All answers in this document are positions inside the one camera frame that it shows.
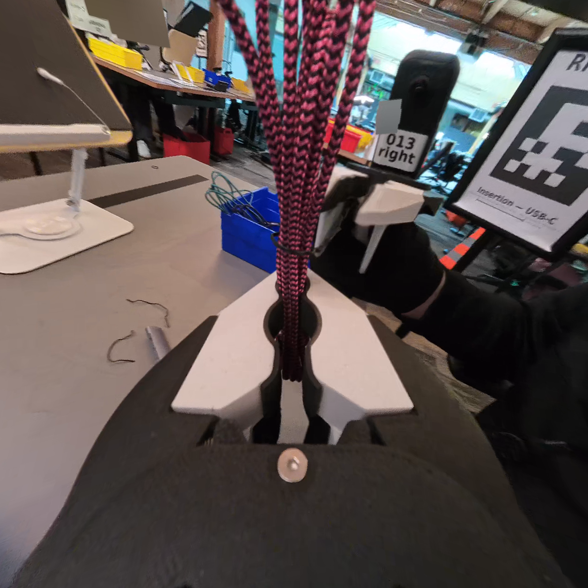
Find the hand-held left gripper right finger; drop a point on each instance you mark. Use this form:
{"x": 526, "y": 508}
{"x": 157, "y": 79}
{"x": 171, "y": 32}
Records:
{"x": 358, "y": 367}

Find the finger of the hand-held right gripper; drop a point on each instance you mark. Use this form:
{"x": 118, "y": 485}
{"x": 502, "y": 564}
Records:
{"x": 333, "y": 229}
{"x": 390, "y": 202}

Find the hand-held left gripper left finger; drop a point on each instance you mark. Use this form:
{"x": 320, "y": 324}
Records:
{"x": 229, "y": 363}

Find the person's right forearm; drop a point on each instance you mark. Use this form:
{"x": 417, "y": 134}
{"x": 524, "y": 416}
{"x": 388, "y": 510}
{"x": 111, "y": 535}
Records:
{"x": 482, "y": 330}

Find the grey usb plug adapter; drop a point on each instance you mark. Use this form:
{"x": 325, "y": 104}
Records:
{"x": 157, "y": 342}

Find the person's right hand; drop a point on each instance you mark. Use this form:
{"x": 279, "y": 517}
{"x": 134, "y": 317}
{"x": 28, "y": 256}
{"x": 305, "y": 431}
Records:
{"x": 395, "y": 271}

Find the black sign easel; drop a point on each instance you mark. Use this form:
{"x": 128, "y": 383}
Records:
{"x": 477, "y": 250}

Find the black thread scrap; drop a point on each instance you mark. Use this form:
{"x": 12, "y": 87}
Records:
{"x": 120, "y": 339}
{"x": 147, "y": 302}

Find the black framed marker sign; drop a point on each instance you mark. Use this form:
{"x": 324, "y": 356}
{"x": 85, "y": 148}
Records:
{"x": 519, "y": 183}

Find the red plastic bin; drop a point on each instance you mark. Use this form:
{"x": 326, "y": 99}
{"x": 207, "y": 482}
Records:
{"x": 223, "y": 141}
{"x": 186, "y": 148}

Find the yellow plastic bin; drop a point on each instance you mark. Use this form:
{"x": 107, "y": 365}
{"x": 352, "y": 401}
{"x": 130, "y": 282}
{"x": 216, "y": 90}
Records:
{"x": 190, "y": 73}
{"x": 115, "y": 53}
{"x": 240, "y": 86}

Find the small blue plastic bin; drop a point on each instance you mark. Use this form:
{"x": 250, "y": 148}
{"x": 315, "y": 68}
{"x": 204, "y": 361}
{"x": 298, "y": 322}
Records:
{"x": 216, "y": 79}

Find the white adjustable stand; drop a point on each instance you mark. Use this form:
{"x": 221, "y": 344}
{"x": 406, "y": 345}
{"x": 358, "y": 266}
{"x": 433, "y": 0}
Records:
{"x": 92, "y": 229}

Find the wooden workbench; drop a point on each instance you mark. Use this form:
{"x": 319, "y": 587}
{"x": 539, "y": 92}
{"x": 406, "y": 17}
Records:
{"x": 151, "y": 78}

